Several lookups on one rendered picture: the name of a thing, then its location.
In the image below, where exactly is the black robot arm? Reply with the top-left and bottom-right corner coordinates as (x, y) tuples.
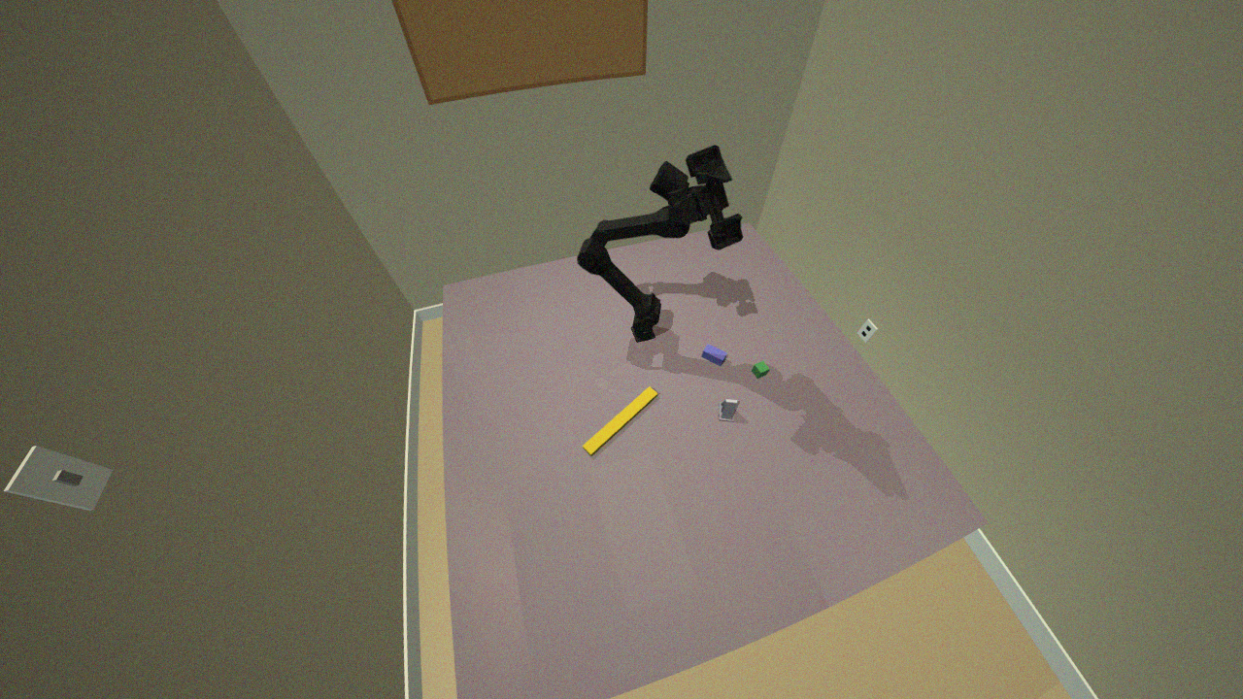
(577, 160), (707, 343)

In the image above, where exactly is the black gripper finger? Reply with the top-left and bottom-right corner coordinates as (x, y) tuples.
(694, 159), (733, 184)
(710, 214), (742, 238)

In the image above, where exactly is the yellow long bar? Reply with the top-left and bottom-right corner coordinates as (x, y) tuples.
(583, 387), (658, 456)

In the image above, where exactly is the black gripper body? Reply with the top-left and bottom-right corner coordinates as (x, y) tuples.
(686, 146), (743, 250)

